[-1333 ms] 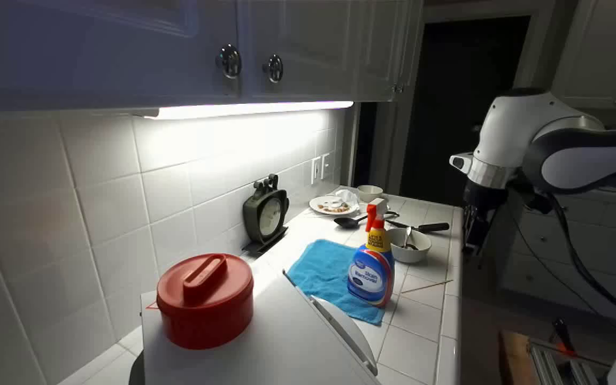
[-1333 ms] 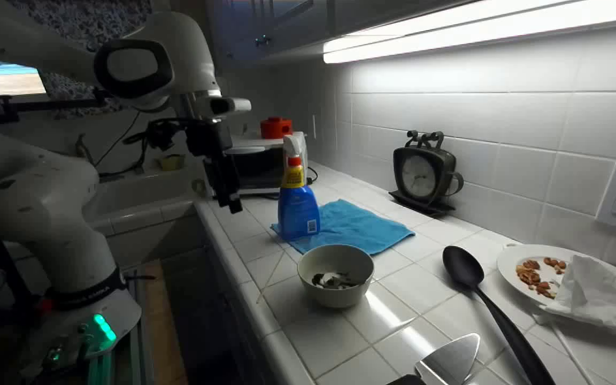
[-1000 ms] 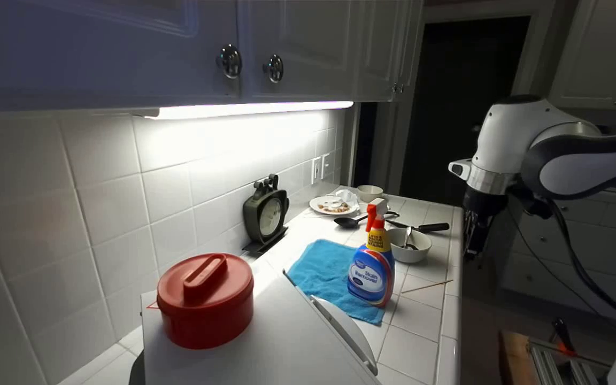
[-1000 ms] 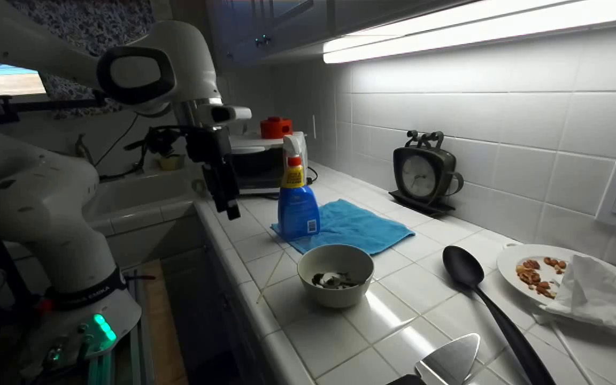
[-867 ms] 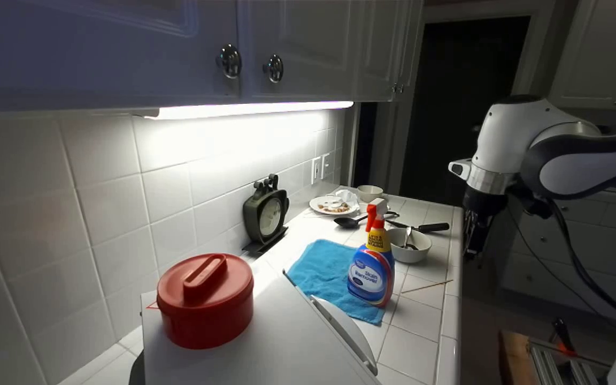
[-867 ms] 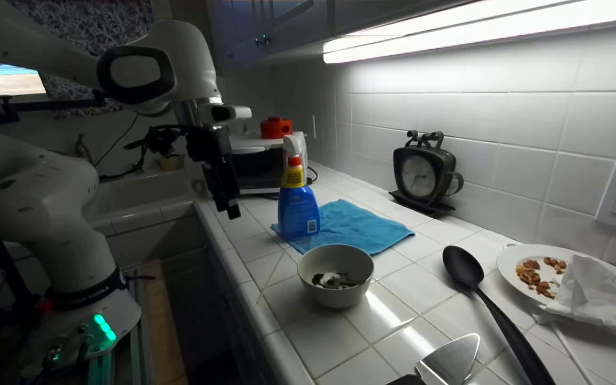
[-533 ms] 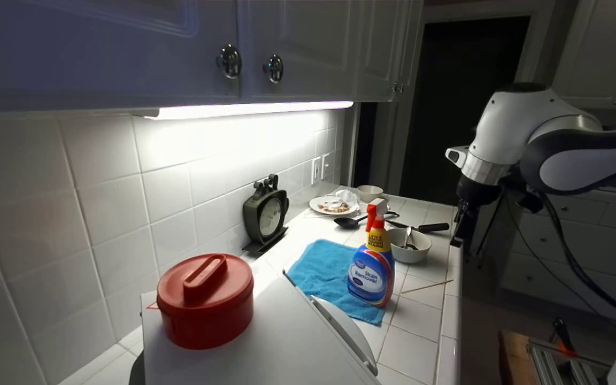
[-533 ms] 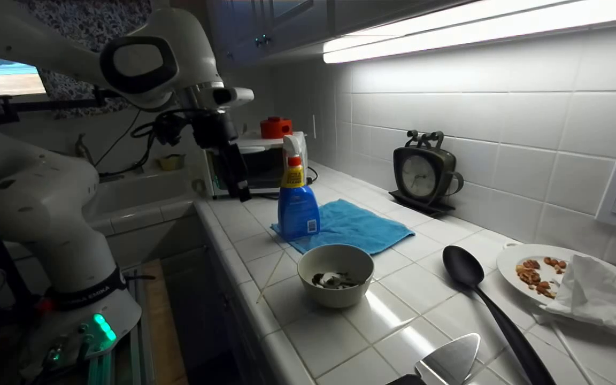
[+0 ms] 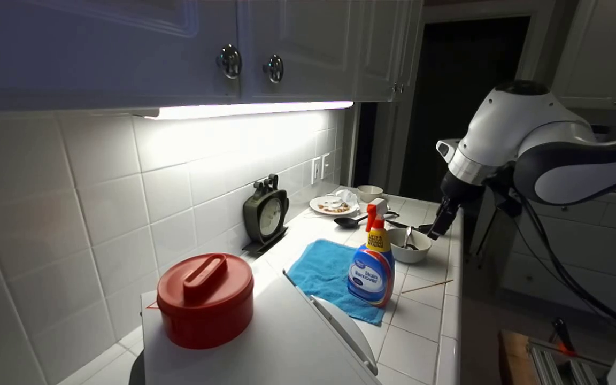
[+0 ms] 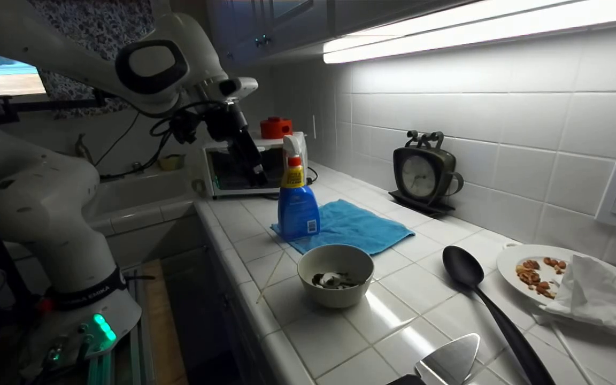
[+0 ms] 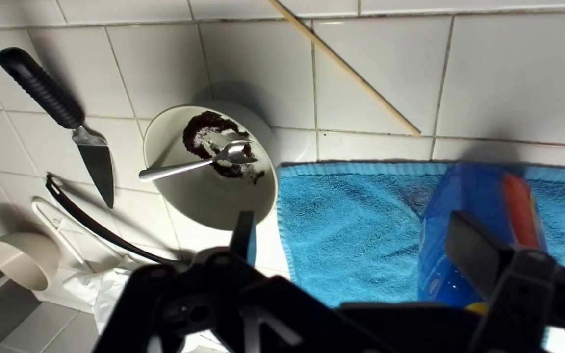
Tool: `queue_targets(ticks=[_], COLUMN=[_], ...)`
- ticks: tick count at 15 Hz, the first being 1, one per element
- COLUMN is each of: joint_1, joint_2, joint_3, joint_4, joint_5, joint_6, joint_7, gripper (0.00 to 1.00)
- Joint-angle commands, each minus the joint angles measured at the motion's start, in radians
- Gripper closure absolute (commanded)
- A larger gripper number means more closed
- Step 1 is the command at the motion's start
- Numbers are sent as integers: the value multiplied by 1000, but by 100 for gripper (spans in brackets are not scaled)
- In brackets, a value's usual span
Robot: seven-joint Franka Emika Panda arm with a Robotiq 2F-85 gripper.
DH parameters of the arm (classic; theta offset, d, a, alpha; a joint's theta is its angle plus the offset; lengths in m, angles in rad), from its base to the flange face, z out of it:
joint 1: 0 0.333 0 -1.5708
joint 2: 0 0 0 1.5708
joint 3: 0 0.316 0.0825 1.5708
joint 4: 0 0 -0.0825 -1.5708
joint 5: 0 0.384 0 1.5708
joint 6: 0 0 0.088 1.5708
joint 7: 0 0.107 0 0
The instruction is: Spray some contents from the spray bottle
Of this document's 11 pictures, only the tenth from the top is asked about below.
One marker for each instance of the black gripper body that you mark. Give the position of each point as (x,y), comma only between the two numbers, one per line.
(239,139)

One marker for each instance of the under-cabinet light strip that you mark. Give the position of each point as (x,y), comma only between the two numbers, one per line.
(479,28)

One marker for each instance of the red lidded container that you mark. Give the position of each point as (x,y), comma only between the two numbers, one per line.
(277,130)

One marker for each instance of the white toaster oven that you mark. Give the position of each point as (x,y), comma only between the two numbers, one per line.
(233,171)

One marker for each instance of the white plate with food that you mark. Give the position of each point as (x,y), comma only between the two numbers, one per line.
(533,275)

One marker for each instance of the metal spatula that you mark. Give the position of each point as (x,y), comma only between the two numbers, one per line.
(453,360)

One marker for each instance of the bright computer monitor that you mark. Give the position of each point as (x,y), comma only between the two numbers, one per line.
(13,75)

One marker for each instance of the black plastic serving spoon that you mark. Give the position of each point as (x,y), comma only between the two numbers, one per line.
(469,275)

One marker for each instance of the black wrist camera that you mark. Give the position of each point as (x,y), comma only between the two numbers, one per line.
(186,124)

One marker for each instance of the blue terry cloth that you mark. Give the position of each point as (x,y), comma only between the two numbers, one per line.
(357,227)

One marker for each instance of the blue yellow spray bottle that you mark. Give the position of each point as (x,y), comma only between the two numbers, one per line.
(298,206)

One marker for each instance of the dark retro table clock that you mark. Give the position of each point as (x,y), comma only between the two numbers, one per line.
(422,174)

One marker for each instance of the white kitchen sink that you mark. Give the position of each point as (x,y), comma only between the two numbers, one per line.
(139,195)

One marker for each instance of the white upper cabinet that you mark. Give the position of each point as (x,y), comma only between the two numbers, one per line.
(287,25)

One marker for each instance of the white ceramic bowl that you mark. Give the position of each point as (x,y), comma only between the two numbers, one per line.
(335,277)

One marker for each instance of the crumpled white napkin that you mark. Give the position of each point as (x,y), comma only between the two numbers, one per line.
(599,291)

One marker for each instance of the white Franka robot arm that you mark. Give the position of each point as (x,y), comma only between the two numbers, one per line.
(43,206)

